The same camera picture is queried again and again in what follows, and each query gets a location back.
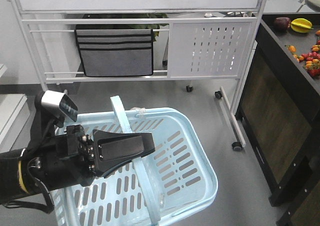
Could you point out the dark wooden display counter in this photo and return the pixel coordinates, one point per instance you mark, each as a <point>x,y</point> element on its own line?
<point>280,112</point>

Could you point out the white rolling whiteboard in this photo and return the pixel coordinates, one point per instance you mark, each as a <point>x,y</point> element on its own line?
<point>193,39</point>

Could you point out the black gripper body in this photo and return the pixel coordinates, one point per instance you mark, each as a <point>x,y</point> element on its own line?
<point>64,160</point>

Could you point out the light blue plastic basket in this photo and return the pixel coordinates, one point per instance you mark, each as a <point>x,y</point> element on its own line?
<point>169,185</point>

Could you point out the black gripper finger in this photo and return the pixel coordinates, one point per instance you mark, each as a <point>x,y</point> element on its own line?
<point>114,150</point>

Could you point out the grey fabric pocket organiser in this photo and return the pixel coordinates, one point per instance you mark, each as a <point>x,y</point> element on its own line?
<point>116,52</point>

